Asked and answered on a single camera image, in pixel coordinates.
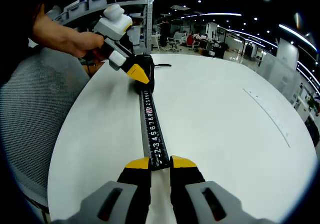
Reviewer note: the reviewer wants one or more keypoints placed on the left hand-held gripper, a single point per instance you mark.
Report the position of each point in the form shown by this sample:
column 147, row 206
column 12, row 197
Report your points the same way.
column 113, row 24

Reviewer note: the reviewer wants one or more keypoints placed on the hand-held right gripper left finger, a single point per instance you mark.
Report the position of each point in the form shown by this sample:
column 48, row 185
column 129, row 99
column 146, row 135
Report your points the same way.
column 132, row 181

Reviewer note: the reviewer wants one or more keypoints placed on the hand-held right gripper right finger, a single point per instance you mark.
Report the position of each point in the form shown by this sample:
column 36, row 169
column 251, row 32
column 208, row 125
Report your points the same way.
column 187, row 181

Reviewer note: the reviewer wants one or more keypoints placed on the black tape measure with blade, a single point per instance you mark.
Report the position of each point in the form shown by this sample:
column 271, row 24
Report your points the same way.
column 152, row 123

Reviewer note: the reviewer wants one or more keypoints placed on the white office chair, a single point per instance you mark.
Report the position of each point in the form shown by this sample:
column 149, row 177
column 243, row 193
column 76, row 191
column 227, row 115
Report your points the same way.
column 175, row 42

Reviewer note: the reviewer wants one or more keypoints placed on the metal shelf with grey bins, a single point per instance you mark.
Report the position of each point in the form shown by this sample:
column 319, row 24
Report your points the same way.
column 87, row 4

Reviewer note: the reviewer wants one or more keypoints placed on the grey mesh office chair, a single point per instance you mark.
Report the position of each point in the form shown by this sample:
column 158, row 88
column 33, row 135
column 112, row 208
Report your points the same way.
column 32, row 113

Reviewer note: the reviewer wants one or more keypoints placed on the green potted plant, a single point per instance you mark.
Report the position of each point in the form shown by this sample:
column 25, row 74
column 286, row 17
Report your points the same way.
column 314, row 105

